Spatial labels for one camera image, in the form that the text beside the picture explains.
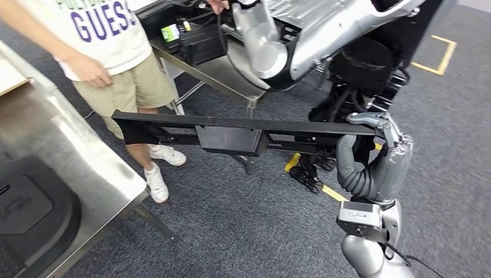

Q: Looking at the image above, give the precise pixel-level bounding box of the person's left hand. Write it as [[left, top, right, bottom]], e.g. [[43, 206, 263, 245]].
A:
[[207, 0, 231, 15]]

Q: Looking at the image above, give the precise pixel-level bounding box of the person's right hand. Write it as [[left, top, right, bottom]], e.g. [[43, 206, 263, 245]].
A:
[[63, 52, 114, 89]]

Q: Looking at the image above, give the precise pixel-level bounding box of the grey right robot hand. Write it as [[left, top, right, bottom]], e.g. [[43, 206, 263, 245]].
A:
[[336, 111, 415, 204]]

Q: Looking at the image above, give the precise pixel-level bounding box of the black strap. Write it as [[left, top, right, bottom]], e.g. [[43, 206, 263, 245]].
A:
[[215, 11, 229, 56]]

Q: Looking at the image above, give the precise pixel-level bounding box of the long black plastic car part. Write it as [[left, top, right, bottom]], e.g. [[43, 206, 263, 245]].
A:
[[111, 110, 379, 158]]

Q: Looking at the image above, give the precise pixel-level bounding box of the steel workbench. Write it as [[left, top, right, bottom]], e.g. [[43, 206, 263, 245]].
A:
[[0, 38, 181, 278]]

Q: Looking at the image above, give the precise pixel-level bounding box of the person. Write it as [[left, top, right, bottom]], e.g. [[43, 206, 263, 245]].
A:
[[0, 0, 231, 205]]

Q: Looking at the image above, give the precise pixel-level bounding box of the black equipment box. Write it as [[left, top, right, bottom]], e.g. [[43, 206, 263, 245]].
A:
[[179, 23, 228, 67]]

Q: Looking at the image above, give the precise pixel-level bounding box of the green labelled black device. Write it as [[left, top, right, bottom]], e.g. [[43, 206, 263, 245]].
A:
[[160, 19, 193, 53]]

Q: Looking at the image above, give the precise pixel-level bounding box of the black equipment case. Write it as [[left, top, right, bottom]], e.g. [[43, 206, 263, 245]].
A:
[[135, 0, 234, 39]]

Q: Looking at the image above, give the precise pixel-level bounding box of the steel side table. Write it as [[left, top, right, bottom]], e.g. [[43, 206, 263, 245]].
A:
[[149, 34, 269, 175]]

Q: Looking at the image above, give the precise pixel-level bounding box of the pale flat board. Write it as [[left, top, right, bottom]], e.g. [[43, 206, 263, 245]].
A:
[[0, 53, 34, 97]]

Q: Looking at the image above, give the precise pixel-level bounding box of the silver humanoid robot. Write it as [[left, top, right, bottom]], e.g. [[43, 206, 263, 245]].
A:
[[230, 0, 446, 126]]

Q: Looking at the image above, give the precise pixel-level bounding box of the black moulded tray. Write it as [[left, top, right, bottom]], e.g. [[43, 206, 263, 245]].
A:
[[0, 155, 82, 278]]

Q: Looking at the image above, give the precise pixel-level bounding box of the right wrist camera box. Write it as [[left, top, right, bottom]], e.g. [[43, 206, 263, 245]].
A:
[[336, 200, 385, 244]]

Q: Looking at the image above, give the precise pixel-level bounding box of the black floor cable bundle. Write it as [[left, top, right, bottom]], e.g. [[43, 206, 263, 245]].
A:
[[287, 153, 338, 195]]

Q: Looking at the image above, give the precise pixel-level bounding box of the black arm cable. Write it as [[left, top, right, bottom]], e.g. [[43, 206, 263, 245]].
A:
[[383, 242, 446, 278]]

